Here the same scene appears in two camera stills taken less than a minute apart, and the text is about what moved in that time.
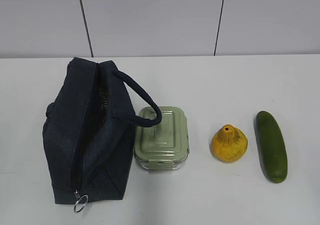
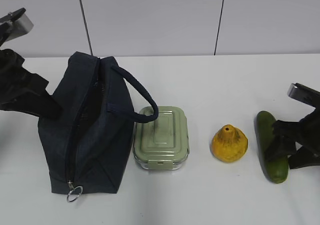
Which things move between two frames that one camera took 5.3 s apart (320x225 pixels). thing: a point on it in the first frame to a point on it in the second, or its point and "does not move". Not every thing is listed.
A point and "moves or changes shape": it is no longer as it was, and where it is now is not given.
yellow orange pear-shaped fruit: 229,144 does not move
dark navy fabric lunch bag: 88,133 moves or changes shape
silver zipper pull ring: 76,192 to 74,193
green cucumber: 272,147 does not move
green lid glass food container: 164,145 does not move
